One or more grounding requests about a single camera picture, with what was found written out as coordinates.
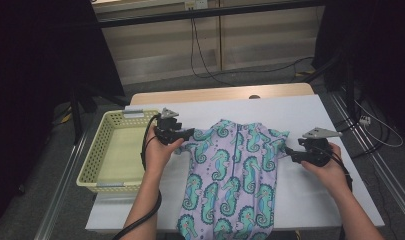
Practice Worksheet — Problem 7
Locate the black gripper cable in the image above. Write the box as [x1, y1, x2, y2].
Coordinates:
[112, 113, 163, 240]
[321, 148, 354, 240]

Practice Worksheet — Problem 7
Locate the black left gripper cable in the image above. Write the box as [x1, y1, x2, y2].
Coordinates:
[112, 113, 163, 240]

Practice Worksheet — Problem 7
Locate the aluminium floor rail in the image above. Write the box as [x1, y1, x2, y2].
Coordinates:
[328, 91, 405, 228]
[33, 131, 89, 240]

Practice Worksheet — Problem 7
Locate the pale yellow perforated basket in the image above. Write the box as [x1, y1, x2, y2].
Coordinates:
[75, 109, 163, 194]

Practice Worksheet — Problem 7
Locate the person's right hand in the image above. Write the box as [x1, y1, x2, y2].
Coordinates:
[301, 143, 351, 199]

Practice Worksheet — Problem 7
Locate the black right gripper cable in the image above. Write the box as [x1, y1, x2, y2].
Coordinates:
[321, 148, 354, 240]

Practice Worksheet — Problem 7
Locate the white cable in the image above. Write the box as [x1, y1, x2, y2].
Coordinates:
[354, 99, 405, 150]

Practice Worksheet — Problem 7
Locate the dark curtain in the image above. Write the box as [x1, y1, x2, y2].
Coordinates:
[0, 0, 126, 231]
[314, 0, 405, 138]

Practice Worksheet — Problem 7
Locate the person's left hand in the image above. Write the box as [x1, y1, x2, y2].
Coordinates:
[144, 127, 185, 173]

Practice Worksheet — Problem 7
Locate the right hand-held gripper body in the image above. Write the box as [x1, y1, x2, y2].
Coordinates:
[297, 127, 343, 168]

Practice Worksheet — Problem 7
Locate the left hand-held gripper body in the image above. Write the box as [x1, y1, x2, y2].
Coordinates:
[153, 107, 183, 147]

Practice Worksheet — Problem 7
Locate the white wall socket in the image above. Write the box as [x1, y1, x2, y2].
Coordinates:
[184, 0, 209, 10]

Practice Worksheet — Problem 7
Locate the lilac seahorse print garment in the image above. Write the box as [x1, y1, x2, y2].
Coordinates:
[174, 118, 291, 240]

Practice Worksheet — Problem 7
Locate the black floor cable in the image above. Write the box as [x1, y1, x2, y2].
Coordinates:
[223, 56, 316, 76]

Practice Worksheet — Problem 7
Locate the black metal stand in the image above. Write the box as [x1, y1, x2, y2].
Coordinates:
[303, 49, 359, 124]
[69, 83, 131, 145]

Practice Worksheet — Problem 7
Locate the black socket cable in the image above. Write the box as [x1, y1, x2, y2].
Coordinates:
[193, 18, 233, 87]
[189, 18, 208, 81]

